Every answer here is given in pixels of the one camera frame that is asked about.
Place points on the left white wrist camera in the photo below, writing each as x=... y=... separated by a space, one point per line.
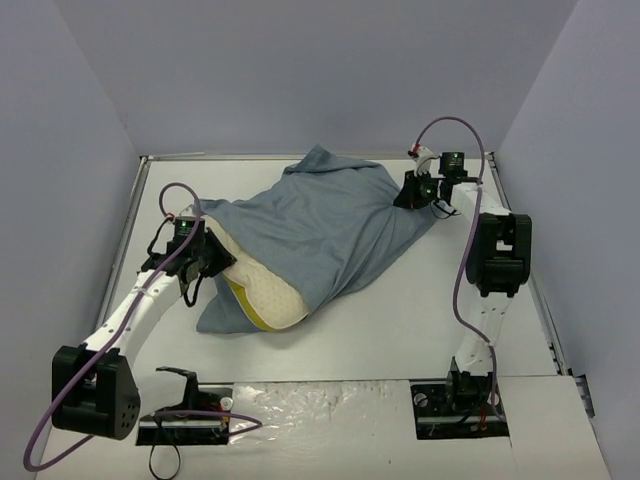
x=191 y=211

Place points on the striped pillowcase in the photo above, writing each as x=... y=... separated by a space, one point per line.
x=327 y=227

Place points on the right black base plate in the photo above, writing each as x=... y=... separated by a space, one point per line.
x=440 y=417

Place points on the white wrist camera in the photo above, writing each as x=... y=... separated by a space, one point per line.
x=191 y=211
x=422 y=157

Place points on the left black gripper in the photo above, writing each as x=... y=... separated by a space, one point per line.
x=220 y=252

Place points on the cream white pillow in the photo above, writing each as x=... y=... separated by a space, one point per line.
x=266 y=300

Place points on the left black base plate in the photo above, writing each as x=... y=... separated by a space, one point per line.
x=191 y=429

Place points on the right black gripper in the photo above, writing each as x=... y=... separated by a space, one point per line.
x=409 y=191

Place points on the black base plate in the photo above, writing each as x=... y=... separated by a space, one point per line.
x=191 y=429
x=440 y=417

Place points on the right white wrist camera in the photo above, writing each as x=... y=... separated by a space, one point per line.
x=422 y=157

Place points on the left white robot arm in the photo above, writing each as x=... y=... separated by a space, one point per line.
x=93 y=387

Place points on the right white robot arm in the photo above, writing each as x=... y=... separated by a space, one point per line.
x=496 y=260

